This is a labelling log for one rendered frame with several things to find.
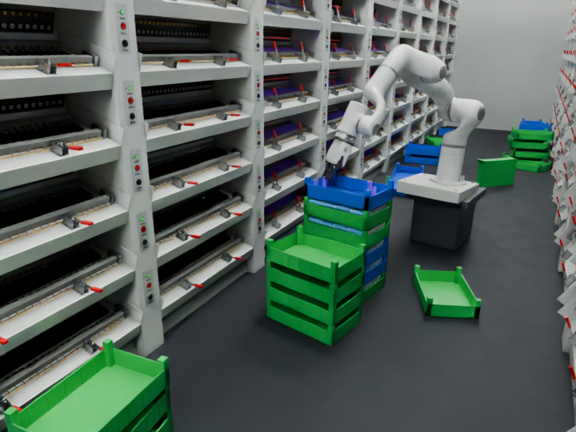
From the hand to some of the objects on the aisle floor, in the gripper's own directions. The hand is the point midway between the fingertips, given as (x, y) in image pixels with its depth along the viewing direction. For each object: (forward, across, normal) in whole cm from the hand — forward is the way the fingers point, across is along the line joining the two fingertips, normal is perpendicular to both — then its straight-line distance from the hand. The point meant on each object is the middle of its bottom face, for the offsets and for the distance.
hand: (327, 175), depth 196 cm
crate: (+27, +35, +55) cm, 70 cm away
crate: (+41, +10, +24) cm, 49 cm away
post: (-10, -164, +134) cm, 212 cm away
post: (+12, -117, +86) cm, 146 cm away
